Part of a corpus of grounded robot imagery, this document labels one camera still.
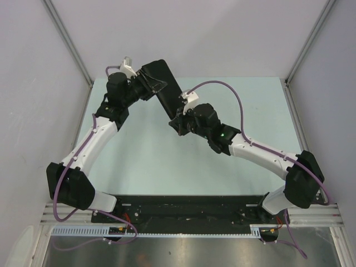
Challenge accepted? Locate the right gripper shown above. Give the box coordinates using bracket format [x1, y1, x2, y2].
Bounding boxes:
[170, 104, 210, 139]

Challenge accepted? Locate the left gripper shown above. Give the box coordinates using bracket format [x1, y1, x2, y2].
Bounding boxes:
[122, 69, 167, 107]

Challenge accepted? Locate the black zip tool case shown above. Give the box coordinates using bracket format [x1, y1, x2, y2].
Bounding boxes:
[141, 59, 184, 120]

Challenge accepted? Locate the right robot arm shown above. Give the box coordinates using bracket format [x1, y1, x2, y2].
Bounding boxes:
[169, 103, 325, 223]

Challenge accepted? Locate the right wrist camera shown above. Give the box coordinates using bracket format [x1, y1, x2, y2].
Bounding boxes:
[180, 91, 199, 115]

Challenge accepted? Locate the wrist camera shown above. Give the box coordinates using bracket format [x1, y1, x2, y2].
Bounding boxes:
[118, 57, 137, 79]
[180, 91, 199, 115]

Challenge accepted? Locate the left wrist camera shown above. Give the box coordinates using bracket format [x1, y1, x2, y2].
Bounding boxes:
[118, 57, 137, 79]

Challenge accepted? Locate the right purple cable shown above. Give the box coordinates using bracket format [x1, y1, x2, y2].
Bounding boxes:
[185, 80, 336, 259]

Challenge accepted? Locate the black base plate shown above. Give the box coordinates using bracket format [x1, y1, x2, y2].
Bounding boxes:
[91, 195, 283, 233]

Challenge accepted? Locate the left aluminium frame post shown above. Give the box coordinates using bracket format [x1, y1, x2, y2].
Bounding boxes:
[41, 0, 93, 87]

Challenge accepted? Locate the aluminium frame post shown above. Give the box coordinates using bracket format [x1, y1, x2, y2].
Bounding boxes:
[284, 0, 338, 85]
[41, 0, 93, 87]

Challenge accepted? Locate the white cable duct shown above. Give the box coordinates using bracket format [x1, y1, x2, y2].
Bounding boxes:
[51, 225, 279, 238]

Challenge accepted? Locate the right aluminium frame post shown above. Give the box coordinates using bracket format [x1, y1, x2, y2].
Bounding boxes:
[284, 0, 338, 85]

